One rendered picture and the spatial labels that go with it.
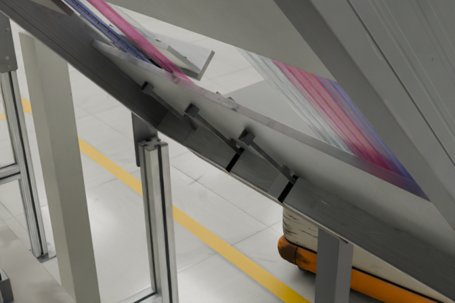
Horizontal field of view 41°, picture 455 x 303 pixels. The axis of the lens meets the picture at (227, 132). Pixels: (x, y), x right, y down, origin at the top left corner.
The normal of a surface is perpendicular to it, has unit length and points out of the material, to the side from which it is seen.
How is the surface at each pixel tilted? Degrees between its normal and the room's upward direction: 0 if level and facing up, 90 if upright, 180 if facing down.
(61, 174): 90
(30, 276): 0
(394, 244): 42
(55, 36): 90
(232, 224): 0
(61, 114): 90
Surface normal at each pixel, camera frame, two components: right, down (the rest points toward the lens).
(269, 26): -0.56, 0.82
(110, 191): -0.02, -0.90
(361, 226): -0.54, -0.48
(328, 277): -0.73, 0.30
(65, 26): 0.63, 0.32
